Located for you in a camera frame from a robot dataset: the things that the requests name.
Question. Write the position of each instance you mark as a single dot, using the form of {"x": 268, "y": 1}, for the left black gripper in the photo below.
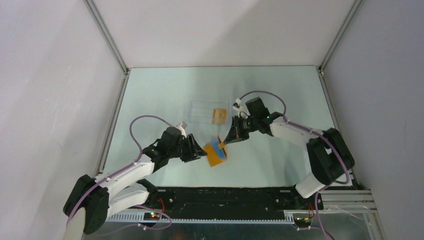
{"x": 194, "y": 151}

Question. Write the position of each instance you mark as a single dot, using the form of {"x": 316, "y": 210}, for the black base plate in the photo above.
{"x": 230, "y": 203}

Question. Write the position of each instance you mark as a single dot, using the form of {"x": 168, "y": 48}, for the tan credit card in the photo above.
{"x": 219, "y": 116}

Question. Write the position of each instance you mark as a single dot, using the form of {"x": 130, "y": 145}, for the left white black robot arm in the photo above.
{"x": 102, "y": 196}

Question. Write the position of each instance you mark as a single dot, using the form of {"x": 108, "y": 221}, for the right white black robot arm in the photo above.
{"x": 329, "y": 157}

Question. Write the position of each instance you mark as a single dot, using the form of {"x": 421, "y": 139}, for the grey slotted cable duct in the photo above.
{"x": 143, "y": 217}

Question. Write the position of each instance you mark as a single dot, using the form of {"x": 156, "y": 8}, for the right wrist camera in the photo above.
{"x": 240, "y": 109}

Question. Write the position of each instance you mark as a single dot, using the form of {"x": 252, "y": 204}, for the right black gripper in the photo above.
{"x": 235, "y": 133}

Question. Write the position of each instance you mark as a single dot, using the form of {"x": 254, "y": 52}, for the orange card holder wallet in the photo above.
{"x": 212, "y": 158}

